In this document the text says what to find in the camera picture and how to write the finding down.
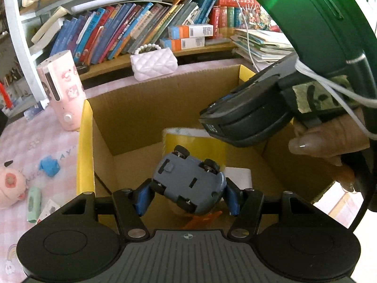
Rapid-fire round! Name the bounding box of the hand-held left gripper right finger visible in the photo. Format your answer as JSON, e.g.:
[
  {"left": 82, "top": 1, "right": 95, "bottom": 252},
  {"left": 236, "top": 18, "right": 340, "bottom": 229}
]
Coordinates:
[{"left": 225, "top": 180, "right": 317, "bottom": 239}]

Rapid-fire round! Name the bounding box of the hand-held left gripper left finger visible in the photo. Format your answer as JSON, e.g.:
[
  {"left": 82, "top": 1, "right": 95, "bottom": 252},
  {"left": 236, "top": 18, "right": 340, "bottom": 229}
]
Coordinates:
[{"left": 60, "top": 180, "right": 154, "bottom": 239}]

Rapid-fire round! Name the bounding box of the white charger plug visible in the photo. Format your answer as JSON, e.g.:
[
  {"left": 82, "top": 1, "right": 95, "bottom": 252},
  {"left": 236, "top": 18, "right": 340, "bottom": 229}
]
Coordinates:
[{"left": 225, "top": 167, "right": 252, "bottom": 189}]

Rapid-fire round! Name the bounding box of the fluffy pink plush toy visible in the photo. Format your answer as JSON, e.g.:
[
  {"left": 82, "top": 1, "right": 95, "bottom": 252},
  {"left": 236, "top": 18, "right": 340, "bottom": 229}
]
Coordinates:
[{"left": 169, "top": 202, "right": 224, "bottom": 230}]

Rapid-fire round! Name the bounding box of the grey toy car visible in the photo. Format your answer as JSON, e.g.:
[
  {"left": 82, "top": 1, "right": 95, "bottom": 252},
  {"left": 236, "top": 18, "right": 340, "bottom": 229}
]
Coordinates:
[{"left": 151, "top": 145, "right": 227, "bottom": 215}]

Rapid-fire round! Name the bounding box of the yellow tape roll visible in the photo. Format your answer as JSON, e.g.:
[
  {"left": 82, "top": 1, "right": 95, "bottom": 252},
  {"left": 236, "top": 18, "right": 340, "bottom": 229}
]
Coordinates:
[{"left": 161, "top": 127, "right": 227, "bottom": 171}]

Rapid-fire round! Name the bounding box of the yellow cardboard box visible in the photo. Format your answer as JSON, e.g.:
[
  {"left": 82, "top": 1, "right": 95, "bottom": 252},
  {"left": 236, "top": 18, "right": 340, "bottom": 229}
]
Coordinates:
[{"left": 76, "top": 64, "right": 339, "bottom": 230}]

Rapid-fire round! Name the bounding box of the small white carton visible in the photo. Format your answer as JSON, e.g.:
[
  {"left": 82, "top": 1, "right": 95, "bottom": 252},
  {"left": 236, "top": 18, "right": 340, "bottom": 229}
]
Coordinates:
[{"left": 37, "top": 199, "right": 61, "bottom": 223}]

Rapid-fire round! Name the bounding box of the pale green small case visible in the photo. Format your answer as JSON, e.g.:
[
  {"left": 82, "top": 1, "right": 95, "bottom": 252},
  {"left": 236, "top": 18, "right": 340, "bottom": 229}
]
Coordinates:
[{"left": 26, "top": 187, "right": 42, "bottom": 224}]

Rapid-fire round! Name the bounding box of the pale pink pig plush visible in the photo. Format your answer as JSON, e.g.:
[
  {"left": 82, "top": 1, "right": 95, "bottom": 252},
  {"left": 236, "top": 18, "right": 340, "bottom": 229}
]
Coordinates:
[{"left": 0, "top": 161, "right": 30, "bottom": 210}]

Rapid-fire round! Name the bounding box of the person's right hand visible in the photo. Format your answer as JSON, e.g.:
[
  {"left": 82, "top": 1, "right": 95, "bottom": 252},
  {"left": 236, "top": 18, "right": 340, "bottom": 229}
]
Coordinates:
[{"left": 289, "top": 108, "right": 372, "bottom": 193}]

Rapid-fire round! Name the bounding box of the stack of magazines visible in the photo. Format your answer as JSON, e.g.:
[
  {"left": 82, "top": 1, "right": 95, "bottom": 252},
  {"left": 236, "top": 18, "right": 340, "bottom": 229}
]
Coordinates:
[{"left": 231, "top": 28, "right": 295, "bottom": 64}]

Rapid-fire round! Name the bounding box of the orange blue white carton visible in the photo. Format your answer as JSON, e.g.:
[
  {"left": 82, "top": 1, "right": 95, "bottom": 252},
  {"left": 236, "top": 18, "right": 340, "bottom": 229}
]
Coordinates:
[
  {"left": 168, "top": 37, "right": 206, "bottom": 51},
  {"left": 168, "top": 24, "right": 214, "bottom": 39}
]

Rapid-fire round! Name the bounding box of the pink cylindrical humidifier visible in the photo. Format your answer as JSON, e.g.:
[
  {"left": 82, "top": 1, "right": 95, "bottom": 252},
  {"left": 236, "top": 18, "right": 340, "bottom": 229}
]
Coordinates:
[{"left": 37, "top": 50, "right": 86, "bottom": 132}]

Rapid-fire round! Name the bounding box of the white quilted handbag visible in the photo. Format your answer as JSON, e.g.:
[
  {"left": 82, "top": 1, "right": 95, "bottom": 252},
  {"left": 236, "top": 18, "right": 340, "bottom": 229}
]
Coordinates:
[{"left": 130, "top": 44, "right": 178, "bottom": 82}]

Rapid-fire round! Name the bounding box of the small spray bottle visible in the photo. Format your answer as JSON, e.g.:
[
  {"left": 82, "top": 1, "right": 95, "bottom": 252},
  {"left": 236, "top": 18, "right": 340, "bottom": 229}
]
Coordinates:
[{"left": 24, "top": 103, "right": 49, "bottom": 121}]

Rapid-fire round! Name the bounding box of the row of blue books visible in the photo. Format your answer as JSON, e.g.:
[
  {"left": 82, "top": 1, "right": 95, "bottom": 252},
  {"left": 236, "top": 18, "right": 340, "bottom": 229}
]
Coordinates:
[{"left": 51, "top": 0, "right": 218, "bottom": 65}]

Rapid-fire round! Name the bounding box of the red tassel ornament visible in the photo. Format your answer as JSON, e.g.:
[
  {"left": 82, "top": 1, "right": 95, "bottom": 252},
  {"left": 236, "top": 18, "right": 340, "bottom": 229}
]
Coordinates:
[{"left": 0, "top": 83, "right": 11, "bottom": 108}]

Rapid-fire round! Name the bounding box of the white light bar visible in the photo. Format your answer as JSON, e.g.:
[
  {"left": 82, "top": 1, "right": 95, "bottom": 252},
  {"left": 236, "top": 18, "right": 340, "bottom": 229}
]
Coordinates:
[{"left": 71, "top": 0, "right": 171, "bottom": 14}]

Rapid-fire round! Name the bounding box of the white wooden bookshelf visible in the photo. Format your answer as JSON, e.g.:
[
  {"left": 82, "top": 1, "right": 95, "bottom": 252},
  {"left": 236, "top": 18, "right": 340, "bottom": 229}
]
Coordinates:
[{"left": 4, "top": 0, "right": 245, "bottom": 101}]

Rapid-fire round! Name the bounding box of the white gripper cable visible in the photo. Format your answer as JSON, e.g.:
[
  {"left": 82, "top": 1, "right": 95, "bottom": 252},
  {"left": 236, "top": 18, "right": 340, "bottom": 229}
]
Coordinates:
[{"left": 295, "top": 59, "right": 377, "bottom": 139}]

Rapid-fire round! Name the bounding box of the hanging white cable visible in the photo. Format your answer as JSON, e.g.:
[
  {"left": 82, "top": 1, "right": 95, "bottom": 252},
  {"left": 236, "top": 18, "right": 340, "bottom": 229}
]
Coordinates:
[{"left": 221, "top": 0, "right": 258, "bottom": 72}]

